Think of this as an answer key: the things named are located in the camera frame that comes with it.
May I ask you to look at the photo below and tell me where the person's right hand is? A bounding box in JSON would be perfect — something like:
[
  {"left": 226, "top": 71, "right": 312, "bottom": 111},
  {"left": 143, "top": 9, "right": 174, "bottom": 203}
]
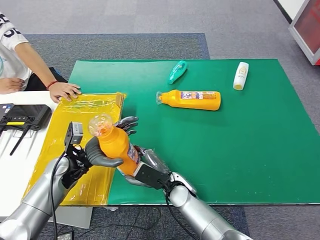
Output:
[{"left": 0, "top": 77, "right": 26, "bottom": 95}]

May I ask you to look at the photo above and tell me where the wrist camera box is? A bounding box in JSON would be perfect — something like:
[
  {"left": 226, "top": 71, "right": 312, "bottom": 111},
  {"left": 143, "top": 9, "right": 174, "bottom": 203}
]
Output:
[
  {"left": 63, "top": 121, "right": 84, "bottom": 148},
  {"left": 134, "top": 161, "right": 171, "bottom": 191}
]

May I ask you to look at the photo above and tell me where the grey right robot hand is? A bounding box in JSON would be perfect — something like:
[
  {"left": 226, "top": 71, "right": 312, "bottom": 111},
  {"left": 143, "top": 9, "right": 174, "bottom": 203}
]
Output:
[{"left": 124, "top": 144, "right": 176, "bottom": 188}]

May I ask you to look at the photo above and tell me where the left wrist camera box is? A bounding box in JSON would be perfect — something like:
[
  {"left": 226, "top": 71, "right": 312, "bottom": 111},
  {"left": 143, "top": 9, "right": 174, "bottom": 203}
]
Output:
[{"left": 63, "top": 121, "right": 84, "bottom": 148}]

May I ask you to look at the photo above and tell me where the orange bottle with clear cap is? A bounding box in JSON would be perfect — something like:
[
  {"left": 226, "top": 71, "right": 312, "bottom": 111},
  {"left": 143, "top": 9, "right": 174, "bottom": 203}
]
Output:
[
  {"left": 155, "top": 89, "right": 222, "bottom": 112},
  {"left": 88, "top": 113, "right": 141, "bottom": 177}
]

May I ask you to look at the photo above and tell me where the yellow plastic-wrapped board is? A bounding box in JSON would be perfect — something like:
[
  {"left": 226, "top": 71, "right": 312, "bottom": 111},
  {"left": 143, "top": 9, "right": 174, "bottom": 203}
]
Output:
[{"left": 22, "top": 92, "right": 127, "bottom": 207}]

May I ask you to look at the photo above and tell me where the red and white cabinet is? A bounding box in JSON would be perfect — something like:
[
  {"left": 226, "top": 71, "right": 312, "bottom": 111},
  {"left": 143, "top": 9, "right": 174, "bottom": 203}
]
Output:
[{"left": 288, "top": 0, "right": 320, "bottom": 66}]

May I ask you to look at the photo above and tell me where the white bottle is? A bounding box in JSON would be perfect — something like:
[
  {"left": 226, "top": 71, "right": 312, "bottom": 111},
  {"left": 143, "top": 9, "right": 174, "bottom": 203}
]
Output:
[{"left": 232, "top": 61, "right": 250, "bottom": 91}]

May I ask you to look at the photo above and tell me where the black floor cable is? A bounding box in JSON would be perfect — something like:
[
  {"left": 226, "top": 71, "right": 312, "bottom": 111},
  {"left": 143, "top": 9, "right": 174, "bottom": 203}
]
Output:
[{"left": 72, "top": 206, "right": 163, "bottom": 240}]

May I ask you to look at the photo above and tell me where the person's hand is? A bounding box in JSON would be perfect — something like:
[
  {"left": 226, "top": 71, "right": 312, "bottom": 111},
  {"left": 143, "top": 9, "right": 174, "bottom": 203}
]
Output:
[
  {"left": 49, "top": 82, "right": 83, "bottom": 104},
  {"left": 0, "top": 77, "right": 26, "bottom": 95}
]

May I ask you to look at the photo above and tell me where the grey flat panel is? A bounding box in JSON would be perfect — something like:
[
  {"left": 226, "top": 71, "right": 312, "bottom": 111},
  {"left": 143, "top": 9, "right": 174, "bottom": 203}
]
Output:
[{"left": 47, "top": 205, "right": 94, "bottom": 230}]

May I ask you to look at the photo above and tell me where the black controller with antenna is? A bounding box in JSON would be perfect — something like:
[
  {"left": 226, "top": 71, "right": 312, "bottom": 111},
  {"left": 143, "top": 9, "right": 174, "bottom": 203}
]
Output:
[{"left": 0, "top": 104, "right": 53, "bottom": 157}]

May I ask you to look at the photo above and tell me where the teal green bottle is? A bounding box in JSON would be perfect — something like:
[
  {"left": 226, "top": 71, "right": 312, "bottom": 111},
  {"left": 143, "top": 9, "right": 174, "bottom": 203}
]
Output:
[{"left": 167, "top": 60, "right": 189, "bottom": 85}]

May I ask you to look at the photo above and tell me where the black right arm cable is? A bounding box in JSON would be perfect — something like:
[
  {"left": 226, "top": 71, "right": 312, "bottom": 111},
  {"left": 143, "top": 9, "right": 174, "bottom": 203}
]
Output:
[{"left": 163, "top": 180, "right": 193, "bottom": 240}]

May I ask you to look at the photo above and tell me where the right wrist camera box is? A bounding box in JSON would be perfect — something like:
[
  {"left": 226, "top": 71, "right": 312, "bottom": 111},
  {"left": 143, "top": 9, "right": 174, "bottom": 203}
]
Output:
[{"left": 134, "top": 161, "right": 171, "bottom": 191}]

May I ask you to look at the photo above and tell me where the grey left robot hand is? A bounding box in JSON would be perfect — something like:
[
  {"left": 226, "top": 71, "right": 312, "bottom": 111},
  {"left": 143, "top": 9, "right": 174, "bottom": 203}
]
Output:
[{"left": 85, "top": 115, "right": 139, "bottom": 169}]

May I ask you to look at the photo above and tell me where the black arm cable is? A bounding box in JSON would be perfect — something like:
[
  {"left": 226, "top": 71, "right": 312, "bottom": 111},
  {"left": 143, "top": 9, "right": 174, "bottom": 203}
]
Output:
[
  {"left": 50, "top": 150, "right": 66, "bottom": 240},
  {"left": 163, "top": 180, "right": 193, "bottom": 240}
]

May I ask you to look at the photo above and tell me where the person's left hand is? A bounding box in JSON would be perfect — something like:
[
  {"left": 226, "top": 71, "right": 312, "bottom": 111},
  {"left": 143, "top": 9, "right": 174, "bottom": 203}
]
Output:
[{"left": 49, "top": 82, "right": 83, "bottom": 104}]

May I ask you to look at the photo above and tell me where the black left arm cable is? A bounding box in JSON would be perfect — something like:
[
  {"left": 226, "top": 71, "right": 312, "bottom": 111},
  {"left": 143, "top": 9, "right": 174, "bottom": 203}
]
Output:
[{"left": 50, "top": 150, "right": 66, "bottom": 240}]

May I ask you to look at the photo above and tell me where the person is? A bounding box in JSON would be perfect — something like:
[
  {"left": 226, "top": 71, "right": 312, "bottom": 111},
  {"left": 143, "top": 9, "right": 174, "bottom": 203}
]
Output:
[{"left": 0, "top": 10, "right": 83, "bottom": 104}]

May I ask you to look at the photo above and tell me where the dark laptop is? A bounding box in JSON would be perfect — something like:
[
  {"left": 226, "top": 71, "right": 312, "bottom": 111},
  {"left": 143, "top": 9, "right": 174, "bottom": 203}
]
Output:
[{"left": 0, "top": 103, "right": 15, "bottom": 120}]

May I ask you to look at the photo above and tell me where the green mat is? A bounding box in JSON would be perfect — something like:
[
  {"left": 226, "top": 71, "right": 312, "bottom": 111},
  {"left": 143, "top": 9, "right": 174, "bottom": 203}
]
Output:
[{"left": 69, "top": 58, "right": 320, "bottom": 206}]

